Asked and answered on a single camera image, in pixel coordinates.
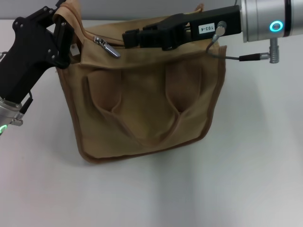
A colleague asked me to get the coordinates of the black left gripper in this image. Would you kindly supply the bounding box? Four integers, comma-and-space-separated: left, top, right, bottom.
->
0, 0, 75, 104

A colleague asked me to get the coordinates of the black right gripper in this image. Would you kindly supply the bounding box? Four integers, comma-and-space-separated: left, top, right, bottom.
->
122, 6, 242, 51

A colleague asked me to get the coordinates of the silver metal zipper pull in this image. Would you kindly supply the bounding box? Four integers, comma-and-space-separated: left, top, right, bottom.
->
93, 35, 121, 58

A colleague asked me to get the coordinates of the khaki canvas food bag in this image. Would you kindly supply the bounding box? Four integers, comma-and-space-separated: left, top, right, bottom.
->
52, 0, 228, 164

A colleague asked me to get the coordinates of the small white bag label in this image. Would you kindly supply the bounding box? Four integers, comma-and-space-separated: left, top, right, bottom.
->
70, 43, 80, 57

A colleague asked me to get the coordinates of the left gripper cable with plug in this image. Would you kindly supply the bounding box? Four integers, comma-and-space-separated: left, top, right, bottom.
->
10, 91, 34, 127

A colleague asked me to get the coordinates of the gripper cable with plug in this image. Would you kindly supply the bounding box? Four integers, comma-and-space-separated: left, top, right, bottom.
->
205, 20, 284, 64
10, 91, 34, 127

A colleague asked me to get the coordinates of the right gripper cable with plug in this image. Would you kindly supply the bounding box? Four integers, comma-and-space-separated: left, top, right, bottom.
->
205, 20, 284, 64

